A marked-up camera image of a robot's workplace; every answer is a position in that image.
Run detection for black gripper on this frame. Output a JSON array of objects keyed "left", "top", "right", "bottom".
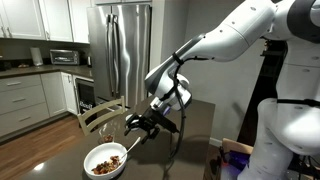
[{"left": 123, "top": 106, "right": 180, "bottom": 145}]

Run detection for silver metal spoon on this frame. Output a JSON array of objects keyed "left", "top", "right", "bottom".
[{"left": 118, "top": 136, "right": 142, "bottom": 163}]

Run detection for white ceramic bowl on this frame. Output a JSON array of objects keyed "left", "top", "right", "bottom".
[{"left": 83, "top": 142, "right": 128, "bottom": 180}]

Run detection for clear drinking glass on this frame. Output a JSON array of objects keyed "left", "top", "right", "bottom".
[{"left": 97, "top": 120, "right": 117, "bottom": 145}]

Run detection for dried fruit nut mix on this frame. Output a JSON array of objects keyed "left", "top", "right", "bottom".
[{"left": 91, "top": 155, "right": 124, "bottom": 176}]

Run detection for light wooden chair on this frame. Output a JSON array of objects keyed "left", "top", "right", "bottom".
[{"left": 77, "top": 95, "right": 127, "bottom": 137}]

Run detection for black undercounter wine cooler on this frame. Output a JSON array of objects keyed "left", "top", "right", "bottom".
[{"left": 74, "top": 77, "right": 98, "bottom": 116}]

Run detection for stainless steel refrigerator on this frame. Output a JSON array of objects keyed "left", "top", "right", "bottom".
[{"left": 86, "top": 3, "right": 153, "bottom": 109}]

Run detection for silver toaster oven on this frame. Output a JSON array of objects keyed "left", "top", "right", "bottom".
[{"left": 49, "top": 49, "right": 81, "bottom": 66}]

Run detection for white lower kitchen cabinets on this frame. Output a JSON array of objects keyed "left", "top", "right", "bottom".
[{"left": 0, "top": 71, "right": 79, "bottom": 138}]

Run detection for white kitchen cabinets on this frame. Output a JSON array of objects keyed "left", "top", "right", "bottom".
[
  {"left": 0, "top": 0, "right": 92, "bottom": 45},
  {"left": 0, "top": 71, "right": 79, "bottom": 138}
]

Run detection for white paper towel roll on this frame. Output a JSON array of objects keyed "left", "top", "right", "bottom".
[{"left": 30, "top": 46, "right": 45, "bottom": 67}]

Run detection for white upper kitchen cabinets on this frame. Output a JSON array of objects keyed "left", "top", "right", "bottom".
[{"left": 0, "top": 0, "right": 92, "bottom": 45}]

